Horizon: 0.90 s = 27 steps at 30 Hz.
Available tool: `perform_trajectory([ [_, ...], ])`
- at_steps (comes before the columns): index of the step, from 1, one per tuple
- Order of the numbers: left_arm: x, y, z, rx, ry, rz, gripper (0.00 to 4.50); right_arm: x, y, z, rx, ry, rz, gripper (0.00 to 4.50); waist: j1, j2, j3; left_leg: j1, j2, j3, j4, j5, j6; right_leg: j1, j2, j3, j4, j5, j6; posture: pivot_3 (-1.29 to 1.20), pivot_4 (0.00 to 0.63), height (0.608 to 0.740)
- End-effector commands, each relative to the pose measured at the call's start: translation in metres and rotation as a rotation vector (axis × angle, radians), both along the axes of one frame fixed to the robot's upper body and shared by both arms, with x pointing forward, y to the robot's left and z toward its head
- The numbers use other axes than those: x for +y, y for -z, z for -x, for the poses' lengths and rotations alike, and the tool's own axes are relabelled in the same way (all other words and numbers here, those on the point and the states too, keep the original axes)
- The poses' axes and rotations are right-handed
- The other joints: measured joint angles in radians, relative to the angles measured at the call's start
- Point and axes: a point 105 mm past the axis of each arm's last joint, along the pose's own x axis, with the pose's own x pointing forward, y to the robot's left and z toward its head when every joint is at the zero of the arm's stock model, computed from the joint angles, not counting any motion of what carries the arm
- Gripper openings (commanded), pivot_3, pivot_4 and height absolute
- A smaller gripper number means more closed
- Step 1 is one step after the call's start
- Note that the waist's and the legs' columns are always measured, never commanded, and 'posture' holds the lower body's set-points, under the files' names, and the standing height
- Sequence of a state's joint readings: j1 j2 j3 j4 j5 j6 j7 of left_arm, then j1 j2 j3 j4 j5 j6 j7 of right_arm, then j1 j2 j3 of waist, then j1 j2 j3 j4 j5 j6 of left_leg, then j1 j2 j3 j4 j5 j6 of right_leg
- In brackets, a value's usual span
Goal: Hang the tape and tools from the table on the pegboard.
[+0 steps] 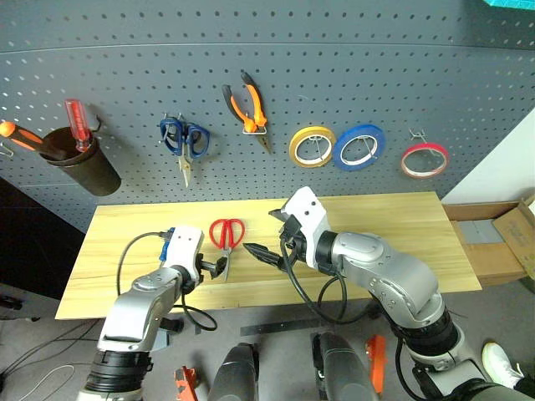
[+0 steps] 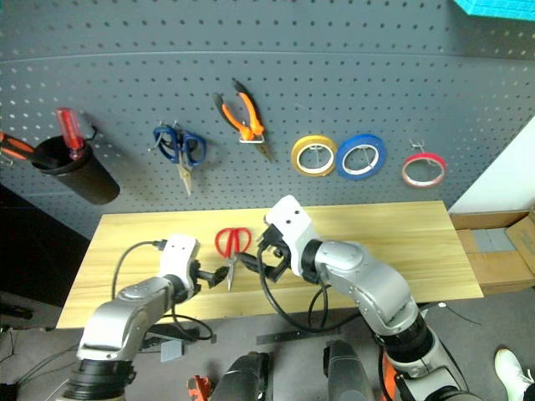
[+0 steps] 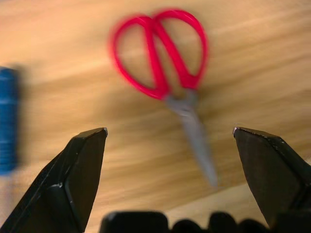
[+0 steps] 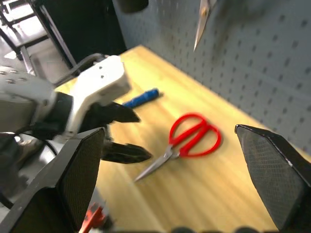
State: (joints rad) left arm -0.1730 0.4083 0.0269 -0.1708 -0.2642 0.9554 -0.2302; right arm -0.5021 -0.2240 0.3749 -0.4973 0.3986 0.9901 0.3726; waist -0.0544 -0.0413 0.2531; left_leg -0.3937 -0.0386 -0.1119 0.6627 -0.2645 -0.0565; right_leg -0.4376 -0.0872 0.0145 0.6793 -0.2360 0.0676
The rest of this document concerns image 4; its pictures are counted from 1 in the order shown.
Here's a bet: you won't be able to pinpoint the red tool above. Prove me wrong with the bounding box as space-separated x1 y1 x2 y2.
79 203 109 233

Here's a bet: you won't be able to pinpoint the grey pegboard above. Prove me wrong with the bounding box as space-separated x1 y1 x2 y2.
112 0 311 156

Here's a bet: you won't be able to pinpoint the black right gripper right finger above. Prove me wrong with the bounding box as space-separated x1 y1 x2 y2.
234 124 311 233

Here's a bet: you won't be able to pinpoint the black round object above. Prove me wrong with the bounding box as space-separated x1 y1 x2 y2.
116 0 149 14

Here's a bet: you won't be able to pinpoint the blue handled screwdriver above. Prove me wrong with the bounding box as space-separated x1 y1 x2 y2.
122 88 160 109

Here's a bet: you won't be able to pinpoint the red handled scissors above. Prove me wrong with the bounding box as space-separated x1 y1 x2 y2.
133 113 223 183

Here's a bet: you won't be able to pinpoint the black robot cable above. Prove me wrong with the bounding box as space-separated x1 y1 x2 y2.
0 126 60 156

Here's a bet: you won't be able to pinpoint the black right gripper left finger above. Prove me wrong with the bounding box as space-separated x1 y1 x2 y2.
0 127 106 233

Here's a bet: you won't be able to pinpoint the silver robot body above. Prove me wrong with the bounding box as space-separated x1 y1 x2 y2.
0 134 60 211

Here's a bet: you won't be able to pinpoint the metal frame rack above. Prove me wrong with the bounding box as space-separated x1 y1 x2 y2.
0 0 73 83

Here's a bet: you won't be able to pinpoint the black cabinet panel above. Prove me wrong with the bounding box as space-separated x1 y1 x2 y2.
38 0 127 69

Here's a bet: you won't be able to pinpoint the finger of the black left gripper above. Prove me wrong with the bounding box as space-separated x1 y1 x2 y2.
101 141 153 165
109 101 142 124

